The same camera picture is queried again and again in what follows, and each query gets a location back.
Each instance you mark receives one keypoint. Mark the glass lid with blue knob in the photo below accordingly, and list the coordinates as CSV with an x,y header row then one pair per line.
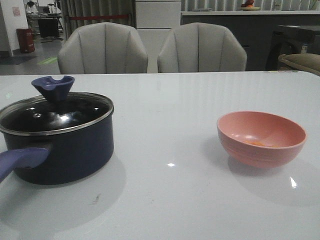
x,y
56,110

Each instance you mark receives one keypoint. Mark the red waste bin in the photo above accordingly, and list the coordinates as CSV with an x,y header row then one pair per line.
x,y
25,40

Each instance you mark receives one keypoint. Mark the pink plastic bowl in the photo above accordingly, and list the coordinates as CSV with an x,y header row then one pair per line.
x,y
235,128

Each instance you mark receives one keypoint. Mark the dark blue saucepan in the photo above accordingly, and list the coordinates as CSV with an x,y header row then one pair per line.
x,y
60,158

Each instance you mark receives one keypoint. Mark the left grey upholstered chair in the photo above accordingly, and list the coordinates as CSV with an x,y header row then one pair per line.
x,y
103,48

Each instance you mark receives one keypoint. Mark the dark grey counter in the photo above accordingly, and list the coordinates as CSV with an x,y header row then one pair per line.
x,y
253,29

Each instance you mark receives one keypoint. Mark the right grey upholstered chair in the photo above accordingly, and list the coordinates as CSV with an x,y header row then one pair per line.
x,y
201,47

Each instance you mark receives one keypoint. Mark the orange ham pieces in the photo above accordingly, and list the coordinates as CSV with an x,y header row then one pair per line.
x,y
260,144

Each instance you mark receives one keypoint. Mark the white cabinet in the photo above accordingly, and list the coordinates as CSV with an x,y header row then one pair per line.
x,y
154,19

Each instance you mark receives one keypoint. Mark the grey upholstered chair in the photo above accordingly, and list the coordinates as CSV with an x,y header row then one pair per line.
x,y
201,47
103,48

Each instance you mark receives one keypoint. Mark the dark side table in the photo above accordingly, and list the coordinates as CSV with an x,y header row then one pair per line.
x,y
292,39

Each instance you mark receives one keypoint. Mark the brown cushion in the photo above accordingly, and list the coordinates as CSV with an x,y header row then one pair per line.
x,y
306,62

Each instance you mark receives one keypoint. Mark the fruit plate on counter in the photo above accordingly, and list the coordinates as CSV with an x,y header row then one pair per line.
x,y
248,5

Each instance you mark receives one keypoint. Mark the black office desk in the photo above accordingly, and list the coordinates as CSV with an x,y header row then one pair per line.
x,y
45,28

